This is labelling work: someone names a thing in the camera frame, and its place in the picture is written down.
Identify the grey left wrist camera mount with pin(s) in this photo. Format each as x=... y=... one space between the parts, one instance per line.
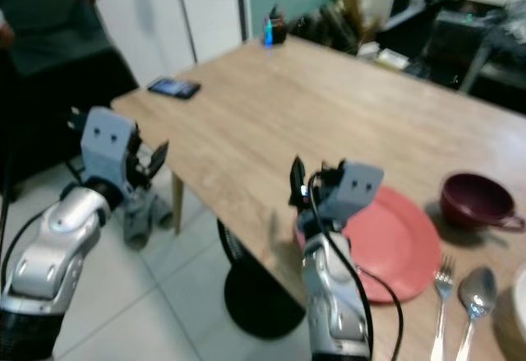
x=107 y=143

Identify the black smartphone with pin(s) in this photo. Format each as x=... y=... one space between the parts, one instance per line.
x=174 y=88

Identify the person in dark green shirt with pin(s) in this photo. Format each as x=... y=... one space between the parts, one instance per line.
x=49 y=16

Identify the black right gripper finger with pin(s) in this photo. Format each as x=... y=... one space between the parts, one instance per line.
x=325 y=174
x=297 y=182

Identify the black pedestal fan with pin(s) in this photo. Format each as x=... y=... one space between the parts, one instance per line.
x=263 y=303

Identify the black device with blue light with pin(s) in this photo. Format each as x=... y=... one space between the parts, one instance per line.
x=275 y=30

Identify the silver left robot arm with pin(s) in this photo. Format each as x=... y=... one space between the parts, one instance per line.
x=49 y=254

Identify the silver metal fork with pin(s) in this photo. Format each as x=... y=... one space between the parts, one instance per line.
x=445 y=279

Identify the black chair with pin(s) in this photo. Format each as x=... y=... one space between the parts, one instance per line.
x=460 y=44

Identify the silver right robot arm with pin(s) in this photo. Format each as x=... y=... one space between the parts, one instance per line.
x=333 y=303

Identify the silver metal spoon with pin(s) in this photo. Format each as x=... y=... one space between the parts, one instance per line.
x=478 y=291

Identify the maroon cup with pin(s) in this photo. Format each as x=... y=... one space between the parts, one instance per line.
x=472 y=201

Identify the beige round dish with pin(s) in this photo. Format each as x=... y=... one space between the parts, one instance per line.
x=520 y=303

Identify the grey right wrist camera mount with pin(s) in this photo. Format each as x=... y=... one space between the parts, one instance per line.
x=355 y=187

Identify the person's right hand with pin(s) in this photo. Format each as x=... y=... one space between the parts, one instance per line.
x=5 y=34

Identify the small white box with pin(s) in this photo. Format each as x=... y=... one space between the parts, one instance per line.
x=391 y=57

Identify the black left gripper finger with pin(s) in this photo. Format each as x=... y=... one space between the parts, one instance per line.
x=161 y=157

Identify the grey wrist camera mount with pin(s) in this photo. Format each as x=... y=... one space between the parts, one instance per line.
x=355 y=187
x=107 y=143

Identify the pink round plate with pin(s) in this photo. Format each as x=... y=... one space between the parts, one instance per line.
x=394 y=246

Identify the white cabinet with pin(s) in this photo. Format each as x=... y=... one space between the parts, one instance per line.
x=181 y=16

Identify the light wooden table leg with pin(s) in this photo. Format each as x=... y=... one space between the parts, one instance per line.
x=178 y=205

